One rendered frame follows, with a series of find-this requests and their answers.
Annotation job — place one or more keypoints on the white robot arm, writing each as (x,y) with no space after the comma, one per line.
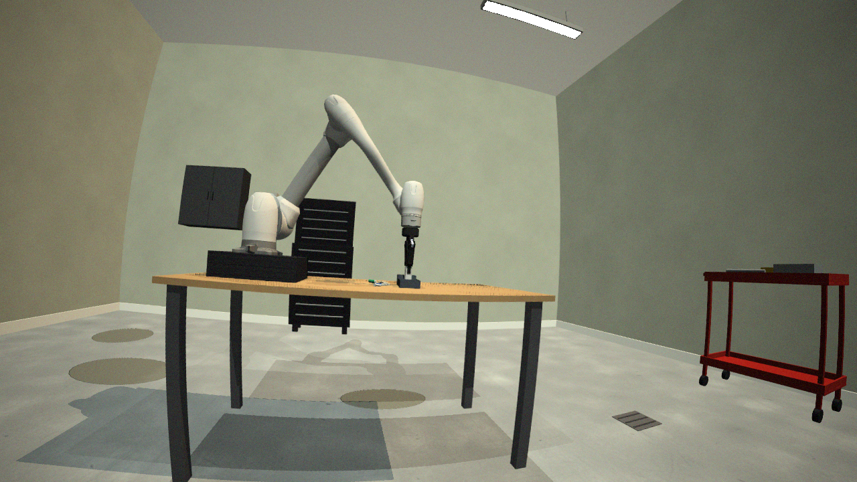
(266,215)

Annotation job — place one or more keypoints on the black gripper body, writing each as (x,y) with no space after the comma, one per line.
(410,233)

